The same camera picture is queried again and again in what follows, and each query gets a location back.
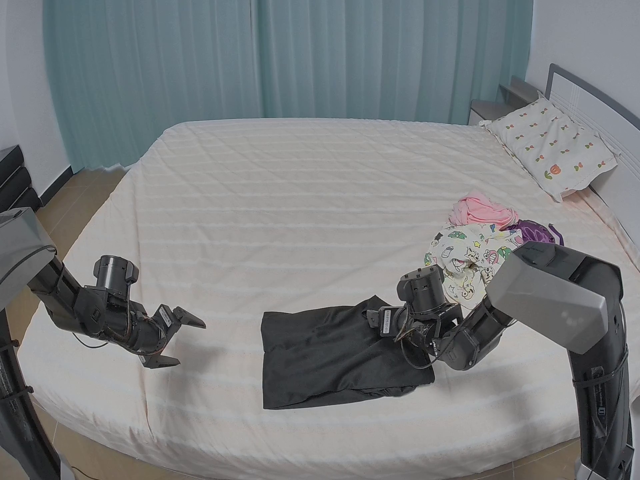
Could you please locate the black T-shirt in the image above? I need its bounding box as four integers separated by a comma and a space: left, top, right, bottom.
260, 295, 435, 410

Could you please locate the bed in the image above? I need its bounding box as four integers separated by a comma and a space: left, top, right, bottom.
22, 63, 640, 474

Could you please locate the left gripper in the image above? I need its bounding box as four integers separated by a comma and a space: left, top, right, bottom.
120, 304, 207, 370

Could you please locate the white printed pillow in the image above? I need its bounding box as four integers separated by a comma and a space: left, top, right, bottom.
480, 95, 620, 203

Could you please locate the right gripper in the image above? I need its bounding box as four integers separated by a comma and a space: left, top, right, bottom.
377, 305, 416, 341

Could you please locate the purple garment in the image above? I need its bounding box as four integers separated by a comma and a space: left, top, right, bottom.
510, 218, 565, 247

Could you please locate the black cable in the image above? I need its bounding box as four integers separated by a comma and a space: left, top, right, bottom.
400, 338, 436, 369
0, 245, 58, 289

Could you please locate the white printed pyjama garment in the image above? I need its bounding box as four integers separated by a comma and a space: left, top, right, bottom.
424, 223, 526, 311

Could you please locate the grey bedside table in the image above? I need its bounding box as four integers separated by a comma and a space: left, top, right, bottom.
469, 75, 543, 126

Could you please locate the black chest of drawers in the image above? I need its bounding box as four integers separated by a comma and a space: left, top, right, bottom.
0, 145, 41, 214

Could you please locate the blue-green curtain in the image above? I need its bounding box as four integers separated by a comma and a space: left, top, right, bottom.
42, 0, 261, 171
256, 0, 536, 126

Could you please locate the pink garment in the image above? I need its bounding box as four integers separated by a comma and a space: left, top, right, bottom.
447, 193, 520, 229

